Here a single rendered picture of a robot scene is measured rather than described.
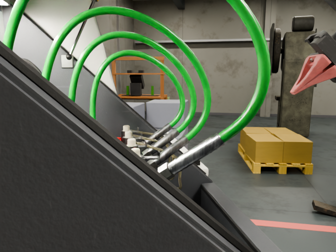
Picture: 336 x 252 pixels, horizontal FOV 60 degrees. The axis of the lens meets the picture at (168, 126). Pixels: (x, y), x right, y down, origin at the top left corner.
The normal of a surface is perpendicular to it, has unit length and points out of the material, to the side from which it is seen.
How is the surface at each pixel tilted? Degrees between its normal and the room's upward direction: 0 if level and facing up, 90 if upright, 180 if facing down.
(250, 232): 0
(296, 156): 90
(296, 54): 64
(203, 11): 90
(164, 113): 90
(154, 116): 90
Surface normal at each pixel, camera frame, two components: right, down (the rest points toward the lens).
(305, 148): -0.10, 0.17
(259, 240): 0.00, -0.99
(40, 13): 0.20, 0.17
